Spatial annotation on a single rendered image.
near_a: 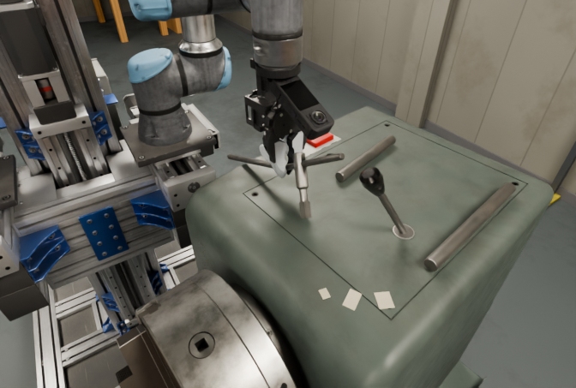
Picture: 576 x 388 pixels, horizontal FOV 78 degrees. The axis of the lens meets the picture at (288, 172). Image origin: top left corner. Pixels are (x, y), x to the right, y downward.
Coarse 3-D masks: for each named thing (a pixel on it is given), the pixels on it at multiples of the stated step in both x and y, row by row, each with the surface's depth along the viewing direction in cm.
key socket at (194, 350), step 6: (198, 336) 48; (204, 336) 48; (210, 336) 48; (192, 342) 47; (198, 342) 48; (204, 342) 49; (210, 342) 48; (192, 348) 47; (198, 348) 49; (204, 348) 50; (210, 348) 47; (192, 354) 46; (198, 354) 46; (204, 354) 46; (210, 354) 47
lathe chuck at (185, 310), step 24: (192, 288) 56; (168, 312) 51; (192, 312) 51; (216, 312) 51; (168, 336) 48; (192, 336) 48; (216, 336) 48; (168, 360) 45; (192, 360) 46; (216, 360) 46; (240, 360) 47; (192, 384) 44; (216, 384) 45; (240, 384) 46; (264, 384) 47
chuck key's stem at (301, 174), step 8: (296, 152) 62; (296, 160) 62; (296, 168) 62; (304, 168) 62; (296, 176) 63; (304, 176) 62; (296, 184) 63; (304, 184) 62; (304, 192) 62; (304, 200) 62; (304, 208) 62; (304, 216) 62
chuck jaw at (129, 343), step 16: (128, 336) 53; (144, 336) 52; (128, 352) 51; (144, 352) 52; (128, 368) 53; (144, 368) 52; (160, 368) 53; (128, 384) 50; (144, 384) 51; (160, 384) 53
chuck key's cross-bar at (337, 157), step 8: (240, 160) 77; (248, 160) 74; (256, 160) 72; (304, 160) 62; (312, 160) 60; (320, 160) 59; (328, 160) 57; (336, 160) 56; (272, 168) 69; (288, 168) 65
